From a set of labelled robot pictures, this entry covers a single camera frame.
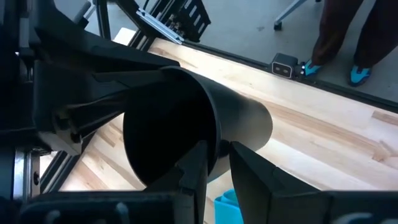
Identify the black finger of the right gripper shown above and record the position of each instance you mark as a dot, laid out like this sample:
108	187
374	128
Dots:
93	59
102	96

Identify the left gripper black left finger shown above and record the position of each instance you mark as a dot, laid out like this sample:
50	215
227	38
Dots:
192	186

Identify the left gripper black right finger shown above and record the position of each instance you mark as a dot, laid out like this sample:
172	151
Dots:
255	189

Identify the tall black cup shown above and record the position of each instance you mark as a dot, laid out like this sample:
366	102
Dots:
242	118

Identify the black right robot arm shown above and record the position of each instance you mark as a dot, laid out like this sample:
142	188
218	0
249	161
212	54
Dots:
9	93

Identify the teal cloth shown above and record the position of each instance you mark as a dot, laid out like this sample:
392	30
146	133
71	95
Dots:
225	208

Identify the person's blue shoe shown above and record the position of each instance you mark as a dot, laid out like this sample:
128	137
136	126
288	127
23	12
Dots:
359	76
311	69

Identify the grey stand leg with caster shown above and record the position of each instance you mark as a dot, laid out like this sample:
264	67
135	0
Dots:
277	25

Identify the person's leg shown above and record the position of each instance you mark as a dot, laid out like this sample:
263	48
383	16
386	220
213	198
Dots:
335	31
379	31

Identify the black metal table frame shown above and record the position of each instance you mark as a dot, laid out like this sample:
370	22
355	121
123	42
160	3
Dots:
103	18

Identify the grey table-level camera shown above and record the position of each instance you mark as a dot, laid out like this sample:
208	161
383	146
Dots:
282	67

